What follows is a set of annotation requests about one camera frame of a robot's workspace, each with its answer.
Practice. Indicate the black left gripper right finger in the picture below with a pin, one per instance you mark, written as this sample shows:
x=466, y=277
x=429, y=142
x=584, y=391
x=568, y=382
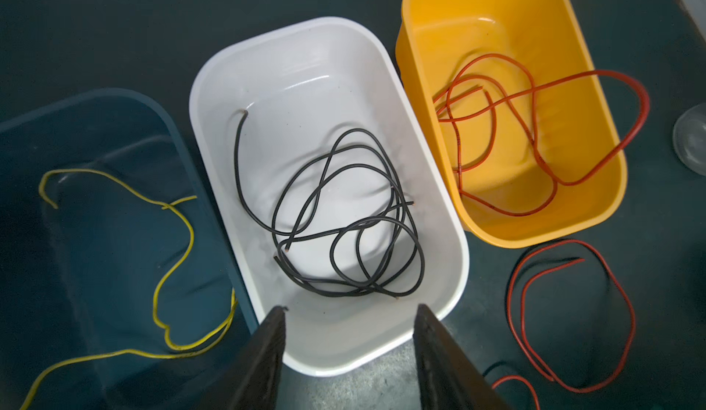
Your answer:
x=446, y=378

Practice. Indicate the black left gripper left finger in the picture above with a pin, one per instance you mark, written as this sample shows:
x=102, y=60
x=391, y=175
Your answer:
x=252, y=381

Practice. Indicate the blue plastic bin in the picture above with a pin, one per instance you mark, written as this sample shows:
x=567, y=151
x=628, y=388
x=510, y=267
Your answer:
x=115, y=275

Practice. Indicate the white plastic bin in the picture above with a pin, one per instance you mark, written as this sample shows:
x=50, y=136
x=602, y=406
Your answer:
x=269, y=114

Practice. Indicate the yellow plastic bin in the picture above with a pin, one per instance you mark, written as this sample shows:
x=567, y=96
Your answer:
x=520, y=129

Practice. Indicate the green lid glass jar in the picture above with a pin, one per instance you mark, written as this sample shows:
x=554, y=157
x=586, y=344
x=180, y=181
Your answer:
x=688, y=138

